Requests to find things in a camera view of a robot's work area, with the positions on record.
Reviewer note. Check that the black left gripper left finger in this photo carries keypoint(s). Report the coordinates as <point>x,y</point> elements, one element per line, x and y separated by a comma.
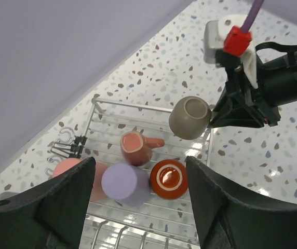
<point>49,215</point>

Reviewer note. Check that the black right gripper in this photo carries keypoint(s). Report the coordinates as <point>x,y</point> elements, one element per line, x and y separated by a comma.
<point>241,105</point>

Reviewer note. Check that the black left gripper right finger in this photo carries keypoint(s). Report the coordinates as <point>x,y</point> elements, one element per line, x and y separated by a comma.
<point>229,215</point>

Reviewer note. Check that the grey beige mug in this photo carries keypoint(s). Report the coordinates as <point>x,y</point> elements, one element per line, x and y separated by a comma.
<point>189,118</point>

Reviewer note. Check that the pink textured mug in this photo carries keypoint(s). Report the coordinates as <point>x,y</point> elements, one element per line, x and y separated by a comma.
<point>136,148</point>

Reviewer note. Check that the pink tumbler cup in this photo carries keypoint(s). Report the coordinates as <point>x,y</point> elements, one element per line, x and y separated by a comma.
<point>94,175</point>

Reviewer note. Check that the orange red mug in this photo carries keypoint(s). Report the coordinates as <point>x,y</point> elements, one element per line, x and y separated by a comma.
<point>168,179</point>

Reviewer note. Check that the lilac tumbler cup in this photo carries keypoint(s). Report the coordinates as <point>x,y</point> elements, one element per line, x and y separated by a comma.
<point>126,184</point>

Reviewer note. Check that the metal wire dish rack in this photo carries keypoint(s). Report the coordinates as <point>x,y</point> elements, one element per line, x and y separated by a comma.
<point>132,215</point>

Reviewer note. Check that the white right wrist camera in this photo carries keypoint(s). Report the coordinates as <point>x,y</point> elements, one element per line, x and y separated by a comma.
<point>224,35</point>

